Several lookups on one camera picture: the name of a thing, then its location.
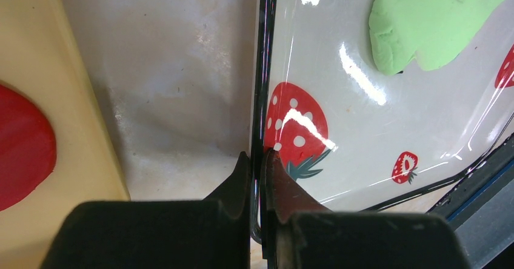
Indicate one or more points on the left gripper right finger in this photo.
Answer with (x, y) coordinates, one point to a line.
(298, 232)

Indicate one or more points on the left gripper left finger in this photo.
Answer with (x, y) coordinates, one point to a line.
(213, 232)

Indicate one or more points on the white strawberry tray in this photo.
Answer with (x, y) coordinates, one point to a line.
(356, 139)

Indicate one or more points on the green dough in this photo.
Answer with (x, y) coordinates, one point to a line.
(431, 32)

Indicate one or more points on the red dough disc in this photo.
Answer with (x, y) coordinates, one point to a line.
(28, 147)

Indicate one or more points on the yellow tray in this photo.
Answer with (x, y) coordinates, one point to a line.
(40, 59)

